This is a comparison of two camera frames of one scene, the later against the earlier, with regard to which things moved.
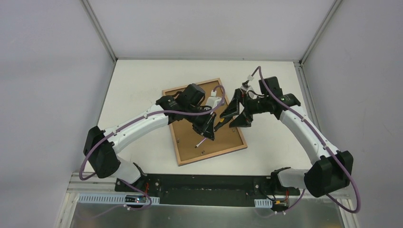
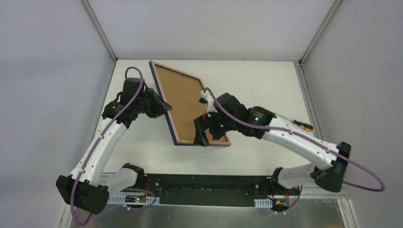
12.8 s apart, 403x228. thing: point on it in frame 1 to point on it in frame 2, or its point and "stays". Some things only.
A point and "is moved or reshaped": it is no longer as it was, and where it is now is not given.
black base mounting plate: [206, 190] stays
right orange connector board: [278, 203] stays
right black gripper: [244, 105] to [205, 126]
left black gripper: [203, 126] to [154, 103]
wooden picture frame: [191, 146] is moved or reshaped
